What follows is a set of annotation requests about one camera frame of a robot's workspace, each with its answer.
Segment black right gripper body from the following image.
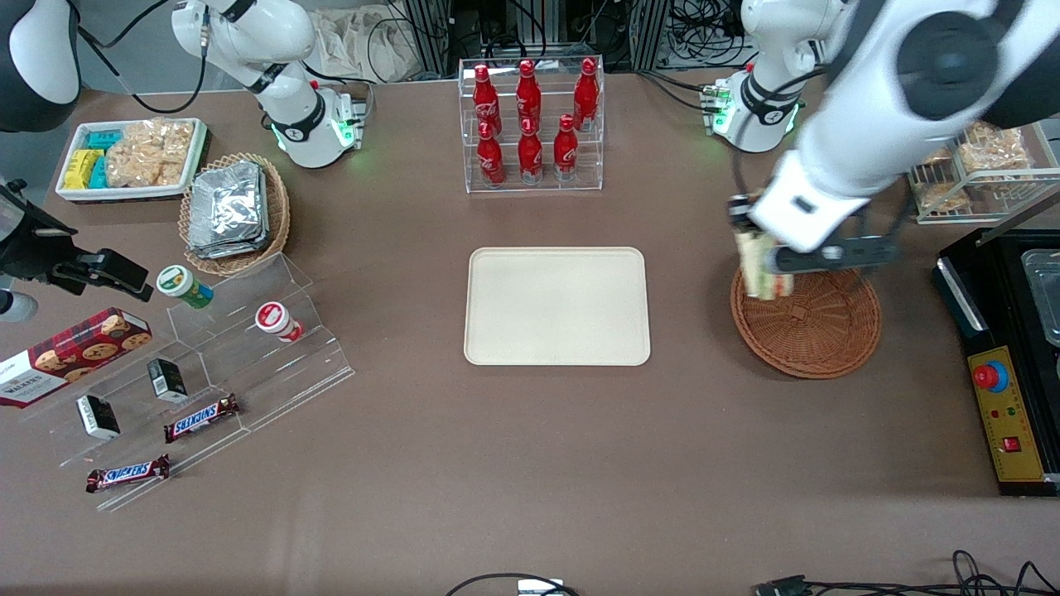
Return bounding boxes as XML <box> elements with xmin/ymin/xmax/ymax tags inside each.
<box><xmin>0</xmin><ymin>180</ymin><xmax>80</xmax><ymax>282</ymax></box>

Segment crumpled beige cloth bag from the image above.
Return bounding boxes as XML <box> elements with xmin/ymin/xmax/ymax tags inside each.
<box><xmin>308</xmin><ymin>4</ymin><xmax>425</xmax><ymax>84</ymax></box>

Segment yellow snack pack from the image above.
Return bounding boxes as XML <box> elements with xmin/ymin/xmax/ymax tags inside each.
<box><xmin>63</xmin><ymin>149</ymin><xmax>104</xmax><ymax>191</ymax></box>

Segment silver metal appliance handle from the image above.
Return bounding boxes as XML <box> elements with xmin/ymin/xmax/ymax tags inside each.
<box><xmin>937</xmin><ymin>257</ymin><xmax>990</xmax><ymax>334</ymax></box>

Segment clear acrylic stepped stand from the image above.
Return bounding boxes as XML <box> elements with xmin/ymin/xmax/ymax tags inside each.
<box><xmin>23</xmin><ymin>252</ymin><xmax>356</xmax><ymax>512</ymax></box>

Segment green-lidded cup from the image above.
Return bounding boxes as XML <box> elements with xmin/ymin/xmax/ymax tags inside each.
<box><xmin>157</xmin><ymin>264</ymin><xmax>214</xmax><ymax>310</ymax></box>

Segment Snickers chocolate bar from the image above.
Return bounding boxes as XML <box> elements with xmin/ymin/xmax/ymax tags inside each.
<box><xmin>163</xmin><ymin>393</ymin><xmax>242</xmax><ymax>445</ymax></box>
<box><xmin>85</xmin><ymin>454</ymin><xmax>171</xmax><ymax>495</ymax></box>

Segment red cola bottle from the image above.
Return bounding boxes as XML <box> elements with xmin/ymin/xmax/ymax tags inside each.
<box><xmin>515</xmin><ymin>59</ymin><xmax>543</xmax><ymax>129</ymax></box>
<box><xmin>476</xmin><ymin>121</ymin><xmax>506</xmax><ymax>188</ymax></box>
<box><xmin>518</xmin><ymin>117</ymin><xmax>545</xmax><ymax>185</ymax></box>
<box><xmin>573</xmin><ymin>57</ymin><xmax>600</xmax><ymax>131</ymax></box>
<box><xmin>472</xmin><ymin>64</ymin><xmax>503</xmax><ymax>133</ymax></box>
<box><xmin>552</xmin><ymin>113</ymin><xmax>580</xmax><ymax>182</ymax></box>

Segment plastic-wrapped sandwich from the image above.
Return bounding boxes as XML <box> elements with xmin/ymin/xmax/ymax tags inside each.
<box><xmin>735</xmin><ymin>230</ymin><xmax>796</xmax><ymax>300</ymax></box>

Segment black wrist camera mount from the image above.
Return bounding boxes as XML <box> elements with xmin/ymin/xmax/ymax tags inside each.
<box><xmin>795</xmin><ymin>234</ymin><xmax>901</xmax><ymax>273</ymax></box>

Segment white wire rack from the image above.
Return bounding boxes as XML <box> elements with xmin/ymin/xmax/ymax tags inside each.
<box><xmin>907</xmin><ymin>122</ymin><xmax>1060</xmax><ymax>225</ymax></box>

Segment white rectangular snack bin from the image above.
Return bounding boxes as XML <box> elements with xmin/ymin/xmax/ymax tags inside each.
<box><xmin>55</xmin><ymin>118</ymin><xmax>209</xmax><ymax>204</ymax></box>

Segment red tartan cookie box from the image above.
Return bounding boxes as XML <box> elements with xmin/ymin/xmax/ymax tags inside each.
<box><xmin>0</xmin><ymin>307</ymin><xmax>155</xmax><ymax>409</ymax></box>

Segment clear acrylic bottle rack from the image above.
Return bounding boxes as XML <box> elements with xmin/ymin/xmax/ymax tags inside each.
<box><xmin>458</xmin><ymin>55</ymin><xmax>606</xmax><ymax>196</ymax></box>

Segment small black box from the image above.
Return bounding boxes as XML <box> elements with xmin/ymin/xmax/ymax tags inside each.
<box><xmin>75</xmin><ymin>394</ymin><xmax>122</xmax><ymax>440</ymax></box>
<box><xmin>147</xmin><ymin>357</ymin><xmax>189</xmax><ymax>405</ymax></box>

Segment red-lidded cup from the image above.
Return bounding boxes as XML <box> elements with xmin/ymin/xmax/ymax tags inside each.
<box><xmin>254</xmin><ymin>301</ymin><xmax>305</xmax><ymax>344</ymax></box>

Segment black cable with connector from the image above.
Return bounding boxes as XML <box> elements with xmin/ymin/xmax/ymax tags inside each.
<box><xmin>753</xmin><ymin>550</ymin><xmax>1060</xmax><ymax>596</ymax></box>

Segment bag of rice crackers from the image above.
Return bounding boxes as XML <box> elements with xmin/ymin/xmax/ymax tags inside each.
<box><xmin>105</xmin><ymin>118</ymin><xmax>196</xmax><ymax>189</ymax></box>

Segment oval wicker basket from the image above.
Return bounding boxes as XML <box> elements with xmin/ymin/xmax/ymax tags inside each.
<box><xmin>179</xmin><ymin>152</ymin><xmax>292</xmax><ymax>277</ymax></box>

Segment yellow control panel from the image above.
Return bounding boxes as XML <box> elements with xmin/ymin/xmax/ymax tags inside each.
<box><xmin>967</xmin><ymin>346</ymin><xmax>1048</xmax><ymax>483</ymax></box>

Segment round brown wicker basket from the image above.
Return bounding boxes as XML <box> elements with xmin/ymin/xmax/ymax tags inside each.
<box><xmin>730</xmin><ymin>267</ymin><xmax>882</xmax><ymax>380</ymax></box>

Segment black countertop appliance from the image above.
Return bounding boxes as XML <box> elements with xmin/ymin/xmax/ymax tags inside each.
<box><xmin>932</xmin><ymin>223</ymin><xmax>1060</xmax><ymax>497</ymax></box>

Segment clear appliance lid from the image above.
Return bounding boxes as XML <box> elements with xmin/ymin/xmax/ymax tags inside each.
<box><xmin>1021</xmin><ymin>248</ymin><xmax>1060</xmax><ymax>347</ymax></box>

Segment cream rectangular tray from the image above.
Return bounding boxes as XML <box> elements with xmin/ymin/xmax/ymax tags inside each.
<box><xmin>464</xmin><ymin>247</ymin><xmax>652</xmax><ymax>367</ymax></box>

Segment silver foil packets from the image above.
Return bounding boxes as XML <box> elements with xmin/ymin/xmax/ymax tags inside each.
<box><xmin>187</xmin><ymin>161</ymin><xmax>271</xmax><ymax>260</ymax></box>

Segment bagged bread pack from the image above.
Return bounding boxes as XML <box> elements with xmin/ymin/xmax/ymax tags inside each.
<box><xmin>918</xmin><ymin>149</ymin><xmax>955</xmax><ymax>212</ymax></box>
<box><xmin>955</xmin><ymin>123</ymin><xmax>1033</xmax><ymax>176</ymax></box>

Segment black cable with white plug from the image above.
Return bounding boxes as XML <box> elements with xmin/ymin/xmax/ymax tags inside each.
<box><xmin>445</xmin><ymin>572</ymin><xmax>582</xmax><ymax>596</ymax></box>

